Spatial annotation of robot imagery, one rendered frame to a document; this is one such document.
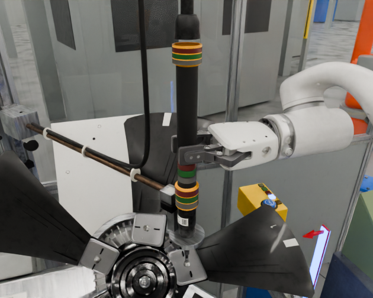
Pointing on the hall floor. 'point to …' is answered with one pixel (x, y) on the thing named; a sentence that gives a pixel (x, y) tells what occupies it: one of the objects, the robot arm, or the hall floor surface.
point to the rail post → (241, 291)
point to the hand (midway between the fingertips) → (186, 149)
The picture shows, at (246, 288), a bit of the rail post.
